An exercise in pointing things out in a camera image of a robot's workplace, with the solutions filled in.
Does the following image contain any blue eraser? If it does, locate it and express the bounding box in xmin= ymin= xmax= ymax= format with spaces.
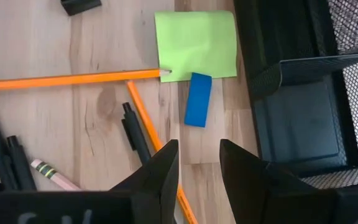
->
xmin=183 ymin=72 xmax=213 ymax=128

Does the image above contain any orange pencil red eraser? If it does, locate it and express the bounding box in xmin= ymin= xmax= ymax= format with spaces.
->
xmin=0 ymin=68 xmax=173 ymax=92

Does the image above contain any green sticky note pad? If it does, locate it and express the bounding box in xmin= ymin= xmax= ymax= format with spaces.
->
xmin=154 ymin=10 xmax=238 ymax=83

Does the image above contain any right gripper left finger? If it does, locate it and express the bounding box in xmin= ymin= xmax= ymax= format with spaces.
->
xmin=109 ymin=139 xmax=180 ymax=224

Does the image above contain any black mesh desk organizer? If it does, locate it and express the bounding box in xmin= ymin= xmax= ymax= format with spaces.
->
xmin=233 ymin=0 xmax=358 ymax=190

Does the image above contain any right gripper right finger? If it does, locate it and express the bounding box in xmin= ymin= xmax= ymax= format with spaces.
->
xmin=218 ymin=138 xmax=338 ymax=224

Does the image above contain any pink pencil striped ferrule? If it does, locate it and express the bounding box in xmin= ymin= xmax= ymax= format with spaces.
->
xmin=29 ymin=158 xmax=83 ymax=192

